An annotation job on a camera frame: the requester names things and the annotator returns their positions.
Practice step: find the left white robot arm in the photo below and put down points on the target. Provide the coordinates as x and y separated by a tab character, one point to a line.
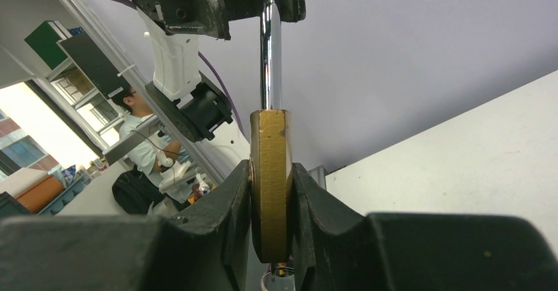
179	87

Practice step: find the person's head with glasses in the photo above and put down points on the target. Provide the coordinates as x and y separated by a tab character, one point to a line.
130	100

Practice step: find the green box on shelf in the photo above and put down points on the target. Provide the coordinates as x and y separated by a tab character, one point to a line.
44	41

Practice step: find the large padlock silver key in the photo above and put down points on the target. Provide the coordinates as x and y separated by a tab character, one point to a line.
279	277

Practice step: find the black backpack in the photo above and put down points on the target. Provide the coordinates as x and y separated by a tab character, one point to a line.
135	193

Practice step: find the large brass padlock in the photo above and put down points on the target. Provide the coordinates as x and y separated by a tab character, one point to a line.
271	152

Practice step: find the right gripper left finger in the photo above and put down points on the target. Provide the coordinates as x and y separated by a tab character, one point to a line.
202	248

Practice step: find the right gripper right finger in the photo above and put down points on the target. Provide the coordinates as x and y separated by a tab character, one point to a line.
336	248

